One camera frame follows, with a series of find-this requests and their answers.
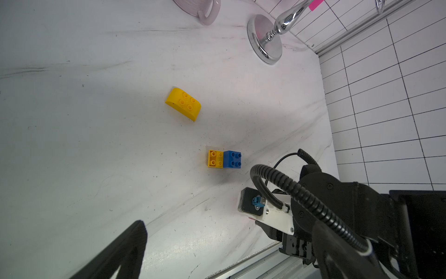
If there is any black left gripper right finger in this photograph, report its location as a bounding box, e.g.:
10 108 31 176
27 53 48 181
312 221 387 279

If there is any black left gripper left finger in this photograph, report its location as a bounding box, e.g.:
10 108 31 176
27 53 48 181
72 220 148 279

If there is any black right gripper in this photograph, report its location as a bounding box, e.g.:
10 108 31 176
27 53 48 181
256 165 359 263

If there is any blue square lego brick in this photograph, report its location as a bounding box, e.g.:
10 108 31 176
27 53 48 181
223 151 242 169

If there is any yellow curved lego brick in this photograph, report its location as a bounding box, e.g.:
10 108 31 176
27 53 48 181
165 88 202 122

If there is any chrome cup holder stand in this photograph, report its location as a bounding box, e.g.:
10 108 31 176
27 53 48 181
248 1 387 60

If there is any pink plastic wine glass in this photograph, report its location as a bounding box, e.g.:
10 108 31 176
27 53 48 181
308 0 324 11

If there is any pink ribbed mug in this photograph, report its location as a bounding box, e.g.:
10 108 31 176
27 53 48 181
174 0 221 26

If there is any black corrugated right cable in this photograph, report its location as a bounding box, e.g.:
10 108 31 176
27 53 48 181
250 149 374 257

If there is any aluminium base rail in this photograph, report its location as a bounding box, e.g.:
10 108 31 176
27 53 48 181
209 244 320 279

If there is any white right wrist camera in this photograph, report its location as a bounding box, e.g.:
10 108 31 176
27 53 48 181
238 187 295 236

